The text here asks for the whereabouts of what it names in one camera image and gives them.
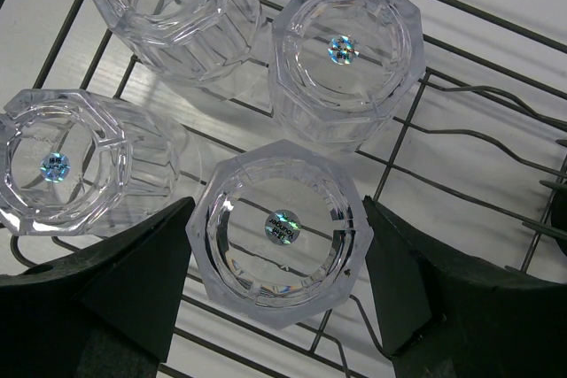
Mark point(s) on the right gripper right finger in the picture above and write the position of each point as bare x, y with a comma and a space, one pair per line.
443, 313

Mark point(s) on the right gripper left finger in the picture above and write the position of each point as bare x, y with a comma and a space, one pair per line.
108, 310

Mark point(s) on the clear glass front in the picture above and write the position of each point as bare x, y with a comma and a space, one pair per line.
340, 68

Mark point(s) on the tall clear glass back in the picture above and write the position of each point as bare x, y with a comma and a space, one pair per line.
208, 48

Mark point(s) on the brown ceramic mug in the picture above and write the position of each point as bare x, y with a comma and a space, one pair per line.
559, 218

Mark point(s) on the black wire dish rack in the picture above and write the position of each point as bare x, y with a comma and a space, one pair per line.
474, 158

